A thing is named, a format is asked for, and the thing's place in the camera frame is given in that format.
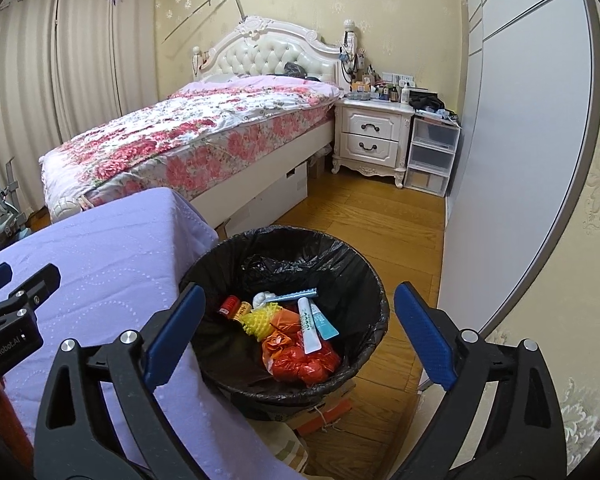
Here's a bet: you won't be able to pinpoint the yellow foam fruit net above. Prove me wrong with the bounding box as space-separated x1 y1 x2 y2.
238 304 282 341

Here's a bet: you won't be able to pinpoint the red plastic bag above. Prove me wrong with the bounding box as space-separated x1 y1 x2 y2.
262 309 341 387

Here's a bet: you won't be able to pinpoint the white tissue ball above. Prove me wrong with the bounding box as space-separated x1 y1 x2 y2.
252 292 275 310

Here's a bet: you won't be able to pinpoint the light blue tube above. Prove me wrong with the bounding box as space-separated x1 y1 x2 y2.
261 288 339 340

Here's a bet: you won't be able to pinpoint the white tube with green print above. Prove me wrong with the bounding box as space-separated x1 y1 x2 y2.
298 297 322 356

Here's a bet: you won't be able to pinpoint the black lined trash bin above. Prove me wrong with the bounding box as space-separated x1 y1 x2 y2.
178 226 390 422

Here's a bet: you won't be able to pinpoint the grey desk chair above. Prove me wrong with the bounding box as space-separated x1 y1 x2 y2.
0 158 32 249

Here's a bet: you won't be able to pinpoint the cardboard box under bin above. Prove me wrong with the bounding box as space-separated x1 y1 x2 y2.
286 379 355 437

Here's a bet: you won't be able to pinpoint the beige pleated curtains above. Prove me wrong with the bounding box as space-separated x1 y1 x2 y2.
0 0 158 212

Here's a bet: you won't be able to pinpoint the floral pink quilt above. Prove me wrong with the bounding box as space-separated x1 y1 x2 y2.
40 75 340 221

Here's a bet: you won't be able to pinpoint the white under-bed storage box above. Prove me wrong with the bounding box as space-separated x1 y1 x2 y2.
225 162 308 237

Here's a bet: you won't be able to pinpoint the clear plastic drawer unit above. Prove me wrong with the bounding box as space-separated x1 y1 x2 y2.
404 113 462 197

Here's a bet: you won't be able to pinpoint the white tufted headboard bed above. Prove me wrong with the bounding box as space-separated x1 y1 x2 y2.
38 14 359 231

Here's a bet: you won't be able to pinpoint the white wardrobe sliding door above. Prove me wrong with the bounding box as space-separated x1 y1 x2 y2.
438 0 600 335

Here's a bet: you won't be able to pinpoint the white two-drawer nightstand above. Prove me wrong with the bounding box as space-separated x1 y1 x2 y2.
332 99 415 188

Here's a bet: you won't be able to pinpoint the metal canopy rod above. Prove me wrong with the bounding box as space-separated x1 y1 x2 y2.
162 0 246 46

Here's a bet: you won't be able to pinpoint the bottles clutter on nightstand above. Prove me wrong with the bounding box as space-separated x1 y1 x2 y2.
338 27 457 120

